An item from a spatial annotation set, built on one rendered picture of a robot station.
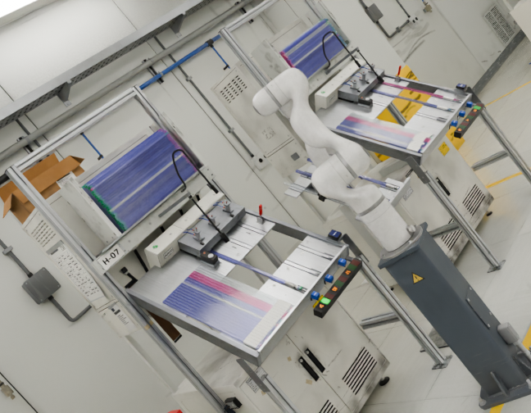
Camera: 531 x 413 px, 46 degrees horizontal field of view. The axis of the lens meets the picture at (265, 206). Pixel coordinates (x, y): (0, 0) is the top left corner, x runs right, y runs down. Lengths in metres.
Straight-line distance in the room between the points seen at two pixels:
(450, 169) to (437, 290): 1.69
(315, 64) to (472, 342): 1.96
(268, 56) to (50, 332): 2.14
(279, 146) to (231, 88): 0.45
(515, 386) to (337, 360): 0.84
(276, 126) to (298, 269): 1.25
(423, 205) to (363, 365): 1.05
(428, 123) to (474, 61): 4.33
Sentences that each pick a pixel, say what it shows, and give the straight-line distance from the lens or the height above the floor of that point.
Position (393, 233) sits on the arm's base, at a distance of 2.35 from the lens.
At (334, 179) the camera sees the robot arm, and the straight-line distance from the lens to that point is 2.29.
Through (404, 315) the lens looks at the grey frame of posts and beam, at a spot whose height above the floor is 0.30.
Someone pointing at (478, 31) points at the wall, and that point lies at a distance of 8.26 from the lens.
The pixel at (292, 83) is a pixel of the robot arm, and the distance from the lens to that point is 2.40.
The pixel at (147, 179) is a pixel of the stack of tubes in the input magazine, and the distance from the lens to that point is 2.92.
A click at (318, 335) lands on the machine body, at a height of 0.45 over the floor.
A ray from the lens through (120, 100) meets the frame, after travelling 3.12.
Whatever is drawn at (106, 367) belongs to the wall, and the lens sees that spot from 4.26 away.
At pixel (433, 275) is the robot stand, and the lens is 2.38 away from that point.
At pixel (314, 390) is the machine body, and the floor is 0.31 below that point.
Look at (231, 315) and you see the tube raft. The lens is 2.57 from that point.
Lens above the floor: 1.42
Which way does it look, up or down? 7 degrees down
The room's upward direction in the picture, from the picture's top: 40 degrees counter-clockwise
